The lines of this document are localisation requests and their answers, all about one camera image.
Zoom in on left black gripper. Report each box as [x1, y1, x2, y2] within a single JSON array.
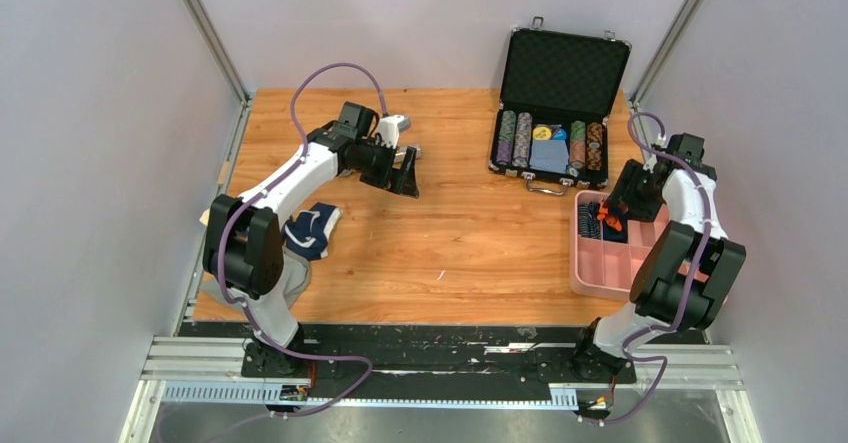
[[354, 138, 419, 198]]

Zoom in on navy orange boxer briefs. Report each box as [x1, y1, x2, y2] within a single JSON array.
[[595, 203, 629, 243]]

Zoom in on navy striped underwear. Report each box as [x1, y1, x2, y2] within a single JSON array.
[[577, 202, 602, 240]]

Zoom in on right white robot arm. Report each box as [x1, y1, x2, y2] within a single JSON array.
[[570, 133, 746, 381]]

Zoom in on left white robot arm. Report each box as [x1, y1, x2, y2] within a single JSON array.
[[202, 102, 419, 376]]

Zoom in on glittery silver microphone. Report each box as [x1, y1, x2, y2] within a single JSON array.
[[395, 144, 422, 163]]

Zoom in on brown poker chip stack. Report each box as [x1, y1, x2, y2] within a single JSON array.
[[586, 122, 604, 171]]

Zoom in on green poker chip stack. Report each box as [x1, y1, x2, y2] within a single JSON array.
[[569, 121, 586, 170]]

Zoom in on pink compartment tray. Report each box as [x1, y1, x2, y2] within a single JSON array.
[[569, 190, 669, 302]]

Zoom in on blue playing card deck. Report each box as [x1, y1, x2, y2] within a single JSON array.
[[529, 140, 569, 174]]

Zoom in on purple poker chip stack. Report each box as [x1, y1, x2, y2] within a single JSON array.
[[495, 110, 517, 165]]

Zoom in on navy white orange garment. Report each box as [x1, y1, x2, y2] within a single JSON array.
[[199, 202, 343, 262]]

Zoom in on yellow dealer button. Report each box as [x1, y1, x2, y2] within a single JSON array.
[[532, 125, 553, 141]]

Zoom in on grey poker chip stack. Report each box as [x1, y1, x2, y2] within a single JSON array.
[[512, 112, 533, 168]]

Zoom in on black poker chip case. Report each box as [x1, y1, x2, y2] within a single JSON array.
[[487, 16, 632, 196]]

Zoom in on grey cloth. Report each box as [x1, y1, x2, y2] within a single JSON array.
[[199, 249, 312, 311]]

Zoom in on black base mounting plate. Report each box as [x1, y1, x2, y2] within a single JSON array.
[[241, 323, 636, 402]]

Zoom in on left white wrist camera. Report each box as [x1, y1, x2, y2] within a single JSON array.
[[376, 115, 411, 148]]

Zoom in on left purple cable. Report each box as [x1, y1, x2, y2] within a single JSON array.
[[217, 62, 390, 419]]

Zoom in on aluminium frame rail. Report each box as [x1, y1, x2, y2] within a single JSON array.
[[120, 321, 761, 442]]

